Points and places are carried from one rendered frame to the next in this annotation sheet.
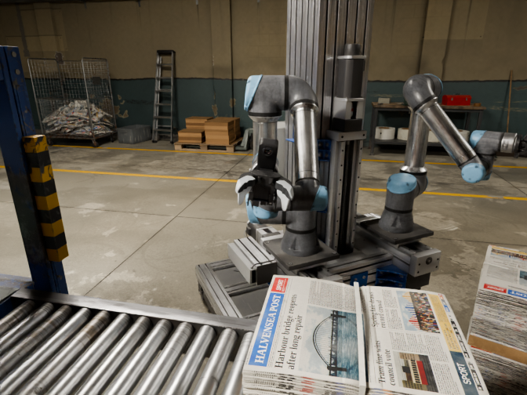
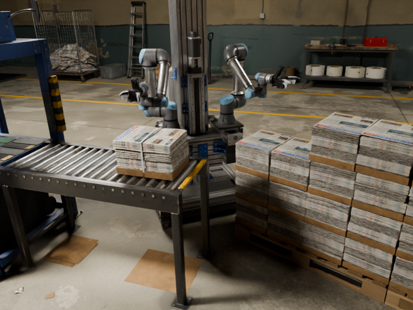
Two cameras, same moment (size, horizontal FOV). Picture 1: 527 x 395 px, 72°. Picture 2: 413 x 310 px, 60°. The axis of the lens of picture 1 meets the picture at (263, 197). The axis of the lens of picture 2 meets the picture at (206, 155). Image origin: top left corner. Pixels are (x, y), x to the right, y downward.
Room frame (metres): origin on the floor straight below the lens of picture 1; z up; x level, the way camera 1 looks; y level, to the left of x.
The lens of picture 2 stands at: (-1.48, -0.76, 1.77)
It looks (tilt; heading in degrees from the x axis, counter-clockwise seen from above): 23 degrees down; 7
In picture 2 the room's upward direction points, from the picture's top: 1 degrees counter-clockwise
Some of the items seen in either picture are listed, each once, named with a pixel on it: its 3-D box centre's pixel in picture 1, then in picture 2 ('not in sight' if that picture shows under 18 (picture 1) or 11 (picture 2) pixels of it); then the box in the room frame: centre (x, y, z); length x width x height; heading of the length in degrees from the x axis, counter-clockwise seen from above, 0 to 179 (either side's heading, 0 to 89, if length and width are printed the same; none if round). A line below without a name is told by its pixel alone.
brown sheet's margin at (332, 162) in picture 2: not in sight; (342, 152); (0.76, -1.38, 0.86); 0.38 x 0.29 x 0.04; 147
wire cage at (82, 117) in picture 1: (75, 102); (67, 45); (7.71, 3.85, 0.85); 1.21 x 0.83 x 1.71; 78
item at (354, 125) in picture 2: not in sight; (346, 122); (0.76, -1.39, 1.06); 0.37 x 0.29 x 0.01; 147
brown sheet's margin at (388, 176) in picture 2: not in sight; (391, 163); (0.60, -1.63, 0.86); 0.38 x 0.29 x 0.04; 145
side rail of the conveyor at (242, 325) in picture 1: (213, 335); (121, 157); (0.88, 0.15, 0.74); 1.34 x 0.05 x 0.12; 78
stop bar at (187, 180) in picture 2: not in sight; (193, 173); (0.49, -0.45, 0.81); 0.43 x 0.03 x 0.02; 168
